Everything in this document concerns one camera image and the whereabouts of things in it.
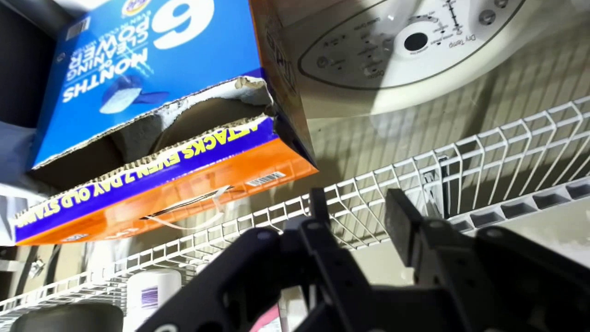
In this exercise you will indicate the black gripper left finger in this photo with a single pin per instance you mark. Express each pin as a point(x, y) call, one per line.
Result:
point(323, 247)

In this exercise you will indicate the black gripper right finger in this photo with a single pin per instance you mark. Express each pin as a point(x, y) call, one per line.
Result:
point(412, 234)

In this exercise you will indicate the white bottle pink cap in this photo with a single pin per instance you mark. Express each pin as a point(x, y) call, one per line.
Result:
point(266, 320)

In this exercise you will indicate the blue orange detergent box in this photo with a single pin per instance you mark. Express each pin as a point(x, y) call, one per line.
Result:
point(154, 94)

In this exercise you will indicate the black pot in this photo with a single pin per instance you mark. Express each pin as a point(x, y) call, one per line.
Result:
point(67, 320)

